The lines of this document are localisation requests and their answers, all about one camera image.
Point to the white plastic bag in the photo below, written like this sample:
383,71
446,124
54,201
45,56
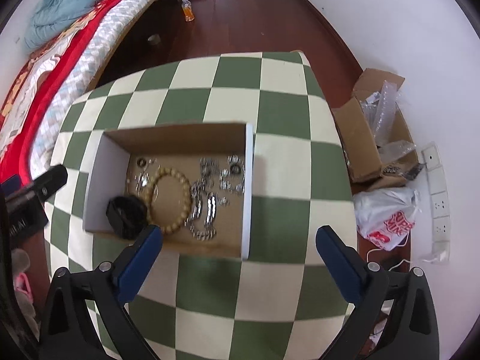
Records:
378,206

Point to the brown cardboard box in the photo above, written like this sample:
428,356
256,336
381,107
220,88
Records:
356,146

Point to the grey patterned mattress sheet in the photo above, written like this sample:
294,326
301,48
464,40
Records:
97,45

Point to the white cardboard box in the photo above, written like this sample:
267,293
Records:
247,195

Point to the small black object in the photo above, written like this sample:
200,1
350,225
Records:
414,172

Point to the clear bubble wrap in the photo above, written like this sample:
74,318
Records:
386,108

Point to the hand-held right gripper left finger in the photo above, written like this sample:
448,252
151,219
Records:
140,266

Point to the green checkered tablecloth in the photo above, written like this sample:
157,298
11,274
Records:
285,120

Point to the bottle with orange liquid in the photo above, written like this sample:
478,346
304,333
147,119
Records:
187,11

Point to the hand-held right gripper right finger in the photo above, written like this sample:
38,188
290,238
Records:
339,266

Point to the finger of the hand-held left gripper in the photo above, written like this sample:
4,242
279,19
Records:
9,183
48,182

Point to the bed with red blanket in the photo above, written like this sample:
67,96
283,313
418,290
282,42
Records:
75,41

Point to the white power strip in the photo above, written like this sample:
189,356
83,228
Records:
437,180

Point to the blue quilt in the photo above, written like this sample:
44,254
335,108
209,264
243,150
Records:
63,3

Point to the pink slippers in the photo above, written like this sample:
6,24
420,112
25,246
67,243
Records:
23,287

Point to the black smart band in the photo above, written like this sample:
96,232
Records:
123,217

